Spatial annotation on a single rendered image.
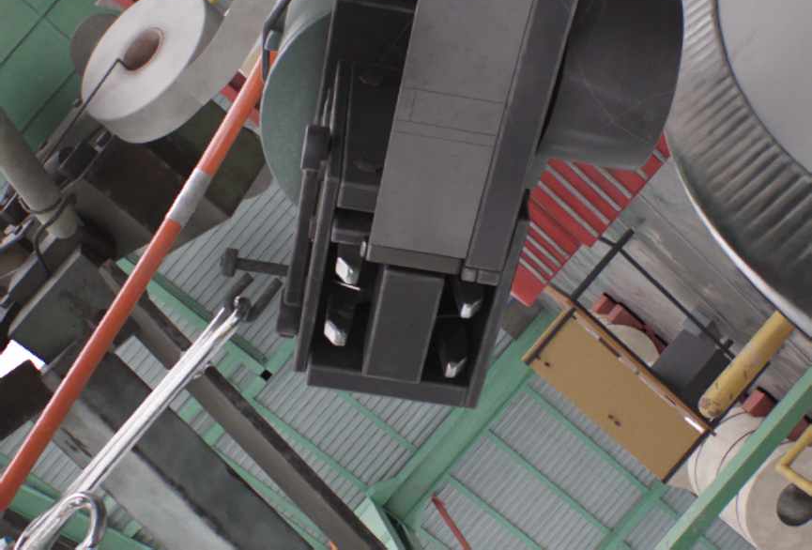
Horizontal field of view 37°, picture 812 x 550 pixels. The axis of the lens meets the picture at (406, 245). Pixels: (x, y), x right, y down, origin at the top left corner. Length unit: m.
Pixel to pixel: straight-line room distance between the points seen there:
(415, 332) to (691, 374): 10.50
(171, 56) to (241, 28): 0.07
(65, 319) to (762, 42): 0.82
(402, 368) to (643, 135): 0.14
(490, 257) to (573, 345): 9.83
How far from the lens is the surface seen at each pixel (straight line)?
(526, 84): 0.42
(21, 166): 1.17
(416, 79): 0.42
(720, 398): 4.35
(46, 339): 1.26
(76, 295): 1.25
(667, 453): 11.02
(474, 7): 0.41
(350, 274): 0.47
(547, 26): 0.41
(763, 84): 0.59
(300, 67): 0.59
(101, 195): 1.28
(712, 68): 0.63
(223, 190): 1.41
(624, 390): 10.62
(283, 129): 0.60
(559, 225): 5.64
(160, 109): 1.16
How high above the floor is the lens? 1.44
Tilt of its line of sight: level
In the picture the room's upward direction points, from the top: 139 degrees counter-clockwise
